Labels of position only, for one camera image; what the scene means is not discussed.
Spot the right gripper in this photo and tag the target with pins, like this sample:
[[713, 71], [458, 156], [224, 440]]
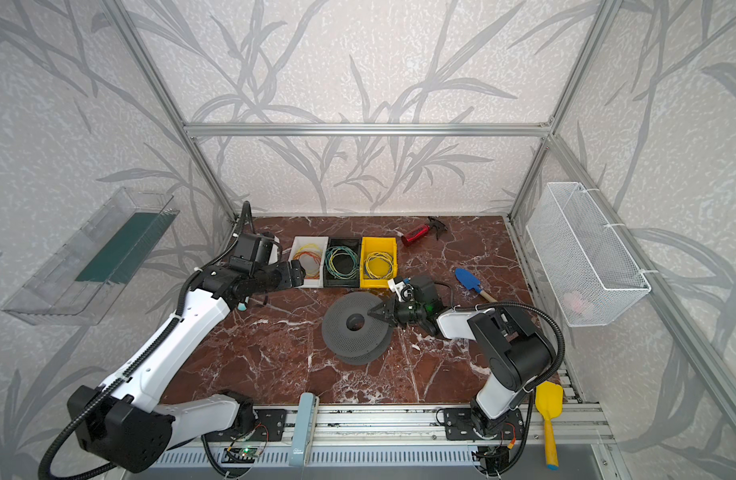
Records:
[[395, 309]]

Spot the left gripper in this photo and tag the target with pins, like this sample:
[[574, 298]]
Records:
[[290, 274]]

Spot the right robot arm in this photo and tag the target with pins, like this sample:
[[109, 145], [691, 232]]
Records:
[[522, 344]]

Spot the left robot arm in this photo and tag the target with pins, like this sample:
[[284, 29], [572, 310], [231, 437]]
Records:
[[123, 420]]

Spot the white plastic bin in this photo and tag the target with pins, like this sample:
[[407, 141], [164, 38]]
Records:
[[310, 252]]

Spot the grey perforated spool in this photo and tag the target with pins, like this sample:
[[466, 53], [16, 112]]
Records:
[[351, 333]]

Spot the black plastic bin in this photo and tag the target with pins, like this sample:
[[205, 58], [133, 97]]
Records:
[[342, 263]]

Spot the yellow plastic bin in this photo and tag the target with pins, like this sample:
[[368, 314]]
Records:
[[379, 262]]

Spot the green circuit board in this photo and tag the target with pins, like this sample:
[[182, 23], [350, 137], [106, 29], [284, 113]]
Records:
[[242, 454]]

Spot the pink object in basket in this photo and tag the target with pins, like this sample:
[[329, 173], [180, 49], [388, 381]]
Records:
[[576, 303]]

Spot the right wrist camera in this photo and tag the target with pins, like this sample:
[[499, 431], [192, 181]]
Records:
[[420, 289]]

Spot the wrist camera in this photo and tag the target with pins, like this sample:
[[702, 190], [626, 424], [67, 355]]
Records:
[[262, 248], [420, 289]]

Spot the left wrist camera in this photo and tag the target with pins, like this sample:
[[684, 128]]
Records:
[[262, 248]]

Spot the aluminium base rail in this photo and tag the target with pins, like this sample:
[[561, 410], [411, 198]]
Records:
[[404, 435]]

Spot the white wire mesh basket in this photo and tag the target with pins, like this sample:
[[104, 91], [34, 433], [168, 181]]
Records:
[[580, 250]]

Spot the clear plastic wall tray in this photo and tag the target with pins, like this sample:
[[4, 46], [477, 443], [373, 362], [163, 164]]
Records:
[[79, 284]]

